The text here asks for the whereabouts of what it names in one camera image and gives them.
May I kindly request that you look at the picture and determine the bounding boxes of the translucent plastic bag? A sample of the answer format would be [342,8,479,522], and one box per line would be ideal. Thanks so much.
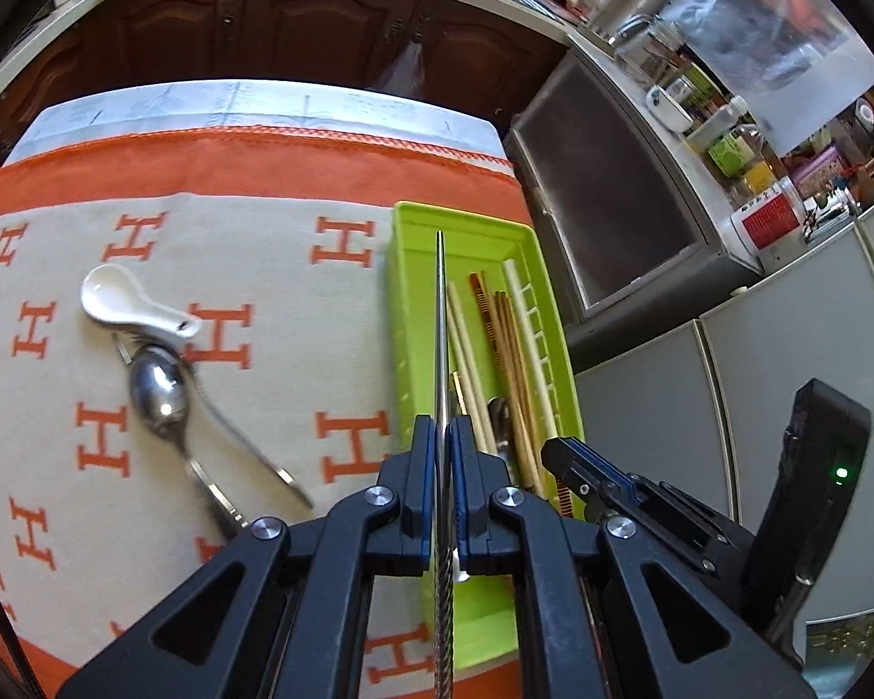
[662,0,874,156]

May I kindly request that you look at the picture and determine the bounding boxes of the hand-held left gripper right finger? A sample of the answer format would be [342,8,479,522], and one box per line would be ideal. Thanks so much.
[446,415,809,699]

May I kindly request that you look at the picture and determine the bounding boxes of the glass jar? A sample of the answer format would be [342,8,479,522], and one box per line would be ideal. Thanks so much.
[615,15,690,83]

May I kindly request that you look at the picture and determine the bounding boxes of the grey cabinet doors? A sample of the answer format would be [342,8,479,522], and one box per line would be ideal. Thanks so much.
[568,182,874,627]

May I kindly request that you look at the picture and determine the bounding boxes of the silver metal chopstick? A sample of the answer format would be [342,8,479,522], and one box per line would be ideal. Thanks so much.
[432,228,459,699]

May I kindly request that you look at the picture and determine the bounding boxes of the dark glass-fronted appliance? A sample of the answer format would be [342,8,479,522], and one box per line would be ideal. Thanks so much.
[506,51,762,325]

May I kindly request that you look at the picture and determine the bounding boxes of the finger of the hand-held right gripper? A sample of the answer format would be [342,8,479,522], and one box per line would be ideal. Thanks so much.
[541,438,613,525]
[564,437,757,584]

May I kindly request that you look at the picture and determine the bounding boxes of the steel fork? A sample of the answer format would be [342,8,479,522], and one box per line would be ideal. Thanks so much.
[112,331,316,511]

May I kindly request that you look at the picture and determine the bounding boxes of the white bottle with red label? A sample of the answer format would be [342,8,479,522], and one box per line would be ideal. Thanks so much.
[728,178,807,257]

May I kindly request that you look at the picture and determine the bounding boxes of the large steel spoon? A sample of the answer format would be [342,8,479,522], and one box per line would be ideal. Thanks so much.
[128,347,255,534]

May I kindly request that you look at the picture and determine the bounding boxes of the orange and beige printed blanket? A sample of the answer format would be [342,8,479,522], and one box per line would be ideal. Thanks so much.
[0,123,526,699]

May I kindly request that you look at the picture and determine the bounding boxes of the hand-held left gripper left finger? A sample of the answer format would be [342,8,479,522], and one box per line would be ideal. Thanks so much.
[57,415,438,699]

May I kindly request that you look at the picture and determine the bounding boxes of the steel spoon with brass handle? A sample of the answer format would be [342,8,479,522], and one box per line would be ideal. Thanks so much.
[487,394,526,489]

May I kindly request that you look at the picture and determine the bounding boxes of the white plastic chopstick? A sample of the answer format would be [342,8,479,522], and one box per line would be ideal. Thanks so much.
[501,260,561,442]

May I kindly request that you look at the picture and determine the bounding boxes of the green plastic tray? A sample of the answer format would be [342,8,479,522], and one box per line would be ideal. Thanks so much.
[386,200,584,671]

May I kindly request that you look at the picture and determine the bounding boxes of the plain bamboo chopstick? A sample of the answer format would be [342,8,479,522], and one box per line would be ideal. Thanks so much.
[446,280,496,456]
[449,371,485,423]

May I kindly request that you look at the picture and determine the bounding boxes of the hanging plastic bag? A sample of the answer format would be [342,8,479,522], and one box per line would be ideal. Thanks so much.
[379,40,428,101]

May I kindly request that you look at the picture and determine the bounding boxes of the white cup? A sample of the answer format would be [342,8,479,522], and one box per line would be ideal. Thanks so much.
[644,83,695,136]

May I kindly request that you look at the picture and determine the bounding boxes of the white ceramic spoon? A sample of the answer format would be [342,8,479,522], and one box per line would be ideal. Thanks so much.
[80,264,203,340]

